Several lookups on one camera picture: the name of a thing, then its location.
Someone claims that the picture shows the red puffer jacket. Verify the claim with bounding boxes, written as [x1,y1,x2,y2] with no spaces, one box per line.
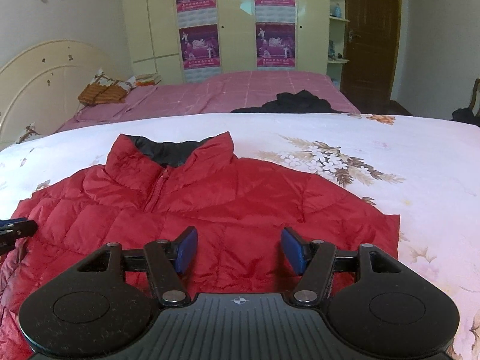
[1,133,400,359]

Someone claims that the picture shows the white floral bed quilt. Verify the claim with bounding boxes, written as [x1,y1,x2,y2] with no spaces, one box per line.
[1,114,479,359]

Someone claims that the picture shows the cream headboard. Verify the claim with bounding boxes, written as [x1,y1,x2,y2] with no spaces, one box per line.
[1,40,125,149]

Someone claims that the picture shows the black garment on bed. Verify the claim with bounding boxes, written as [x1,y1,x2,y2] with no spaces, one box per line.
[232,90,343,114]

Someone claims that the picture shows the orange patterned pillow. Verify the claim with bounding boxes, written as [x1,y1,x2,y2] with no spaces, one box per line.
[78,80,133,106]

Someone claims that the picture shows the pink bed sheet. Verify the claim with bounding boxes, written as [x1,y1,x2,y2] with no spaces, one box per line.
[58,71,360,132]

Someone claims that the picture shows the lower left purple poster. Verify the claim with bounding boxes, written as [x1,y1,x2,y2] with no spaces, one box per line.
[179,24,221,70]

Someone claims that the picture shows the lower right purple poster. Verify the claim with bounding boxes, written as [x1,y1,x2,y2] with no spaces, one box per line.
[256,23,296,70]

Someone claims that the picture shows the cream wardrobe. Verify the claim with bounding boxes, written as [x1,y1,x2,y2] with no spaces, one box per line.
[123,0,330,85]

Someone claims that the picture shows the brown wooden door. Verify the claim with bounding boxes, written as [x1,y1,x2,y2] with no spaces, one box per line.
[341,0,401,108]

